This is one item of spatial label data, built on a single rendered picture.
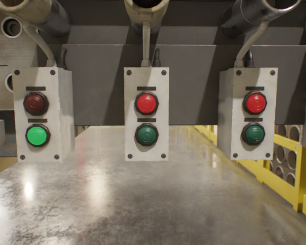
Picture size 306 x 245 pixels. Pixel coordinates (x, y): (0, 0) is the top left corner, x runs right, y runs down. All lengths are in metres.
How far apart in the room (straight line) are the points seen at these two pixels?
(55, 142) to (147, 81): 0.18
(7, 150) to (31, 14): 0.34
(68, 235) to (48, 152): 1.09
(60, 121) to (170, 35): 0.27
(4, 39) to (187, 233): 1.20
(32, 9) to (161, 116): 0.23
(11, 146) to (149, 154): 0.34
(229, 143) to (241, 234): 1.10
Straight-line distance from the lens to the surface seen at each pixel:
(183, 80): 0.53
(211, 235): 1.50
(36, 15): 0.44
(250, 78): 0.46
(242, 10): 0.46
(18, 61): 0.61
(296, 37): 0.63
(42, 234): 1.58
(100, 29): 0.57
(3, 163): 1.11
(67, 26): 0.56
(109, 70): 0.53
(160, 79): 0.43
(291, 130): 3.62
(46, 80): 0.46
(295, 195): 1.89
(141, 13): 0.37
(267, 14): 0.42
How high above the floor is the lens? 0.74
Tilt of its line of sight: 8 degrees down
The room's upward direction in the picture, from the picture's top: straight up
